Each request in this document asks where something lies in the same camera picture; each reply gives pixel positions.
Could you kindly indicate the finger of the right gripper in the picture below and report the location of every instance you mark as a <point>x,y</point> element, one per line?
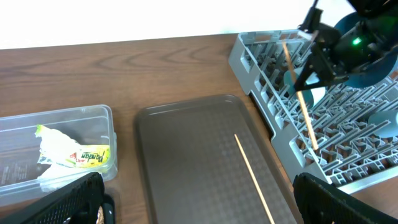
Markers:
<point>313,82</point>
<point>300,83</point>

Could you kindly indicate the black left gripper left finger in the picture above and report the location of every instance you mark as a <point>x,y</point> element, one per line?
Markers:
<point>76,202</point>

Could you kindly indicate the dark brown serving tray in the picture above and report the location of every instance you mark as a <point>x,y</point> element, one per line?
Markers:
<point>193,171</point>

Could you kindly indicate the grey dishwasher rack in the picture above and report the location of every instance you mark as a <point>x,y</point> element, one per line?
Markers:
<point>351,156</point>

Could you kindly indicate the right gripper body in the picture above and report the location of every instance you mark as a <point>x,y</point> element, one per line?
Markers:
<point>328,49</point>

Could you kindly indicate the light blue rice bowl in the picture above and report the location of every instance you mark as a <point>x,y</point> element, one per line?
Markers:
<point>311,97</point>

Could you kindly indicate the light blue plastic cup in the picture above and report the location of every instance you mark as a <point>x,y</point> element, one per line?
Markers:
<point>387,120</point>

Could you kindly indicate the white paper napkin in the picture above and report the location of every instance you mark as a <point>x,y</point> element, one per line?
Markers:
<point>57,176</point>

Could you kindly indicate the green yellow foil wrapper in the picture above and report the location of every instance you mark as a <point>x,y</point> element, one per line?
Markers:
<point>58,148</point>

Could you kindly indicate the clear plastic bin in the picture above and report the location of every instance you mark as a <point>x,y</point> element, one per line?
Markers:
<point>88,125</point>

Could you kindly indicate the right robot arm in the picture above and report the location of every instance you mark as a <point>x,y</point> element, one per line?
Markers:
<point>359,49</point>

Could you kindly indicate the brown food scrap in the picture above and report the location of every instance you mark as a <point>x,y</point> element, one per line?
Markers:
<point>100,216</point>

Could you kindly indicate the wooden chopstick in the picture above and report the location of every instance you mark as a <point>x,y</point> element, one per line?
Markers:
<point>301,100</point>
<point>255,182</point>

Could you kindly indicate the dark blue plate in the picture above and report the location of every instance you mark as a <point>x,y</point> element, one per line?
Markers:
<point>372,55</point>

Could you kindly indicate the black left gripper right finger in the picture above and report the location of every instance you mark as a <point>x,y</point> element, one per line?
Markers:
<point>320,202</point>

